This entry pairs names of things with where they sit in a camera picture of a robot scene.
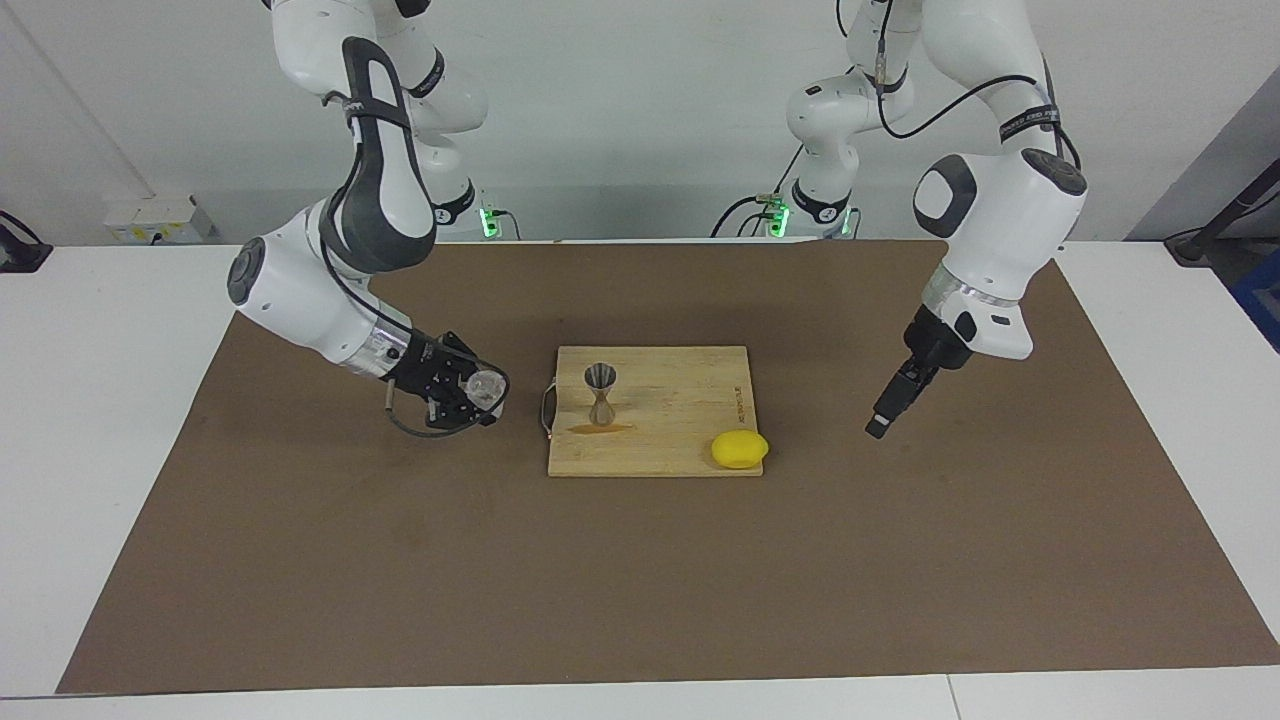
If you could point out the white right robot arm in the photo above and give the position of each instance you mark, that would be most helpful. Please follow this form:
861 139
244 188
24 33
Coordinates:
300 310

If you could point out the wooden cutting board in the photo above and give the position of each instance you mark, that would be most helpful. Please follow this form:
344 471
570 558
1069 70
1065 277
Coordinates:
680 400

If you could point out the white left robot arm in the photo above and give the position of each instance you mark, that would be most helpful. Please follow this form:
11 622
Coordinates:
1000 230

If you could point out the yellow lemon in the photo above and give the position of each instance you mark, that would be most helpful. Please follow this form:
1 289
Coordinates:
740 450

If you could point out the black stand with pole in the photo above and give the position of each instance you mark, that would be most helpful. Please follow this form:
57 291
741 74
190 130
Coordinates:
1190 247

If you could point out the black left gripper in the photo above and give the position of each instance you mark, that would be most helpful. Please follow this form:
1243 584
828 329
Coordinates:
935 345

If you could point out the brown table mat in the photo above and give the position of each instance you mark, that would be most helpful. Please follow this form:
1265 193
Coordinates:
640 580

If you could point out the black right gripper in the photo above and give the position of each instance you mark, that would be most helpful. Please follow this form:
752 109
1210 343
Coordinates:
425 375

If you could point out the steel double jigger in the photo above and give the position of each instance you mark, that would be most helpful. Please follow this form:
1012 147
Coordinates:
600 378

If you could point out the black clamp base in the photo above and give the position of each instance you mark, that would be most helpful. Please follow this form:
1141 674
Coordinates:
20 255

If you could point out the blue crate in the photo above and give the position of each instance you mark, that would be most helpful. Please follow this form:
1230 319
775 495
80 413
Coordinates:
1262 300

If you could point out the white electrical wall box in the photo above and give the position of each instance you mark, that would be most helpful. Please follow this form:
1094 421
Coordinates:
150 215

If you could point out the small clear glass cup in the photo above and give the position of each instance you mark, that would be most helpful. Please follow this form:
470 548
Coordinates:
487 387

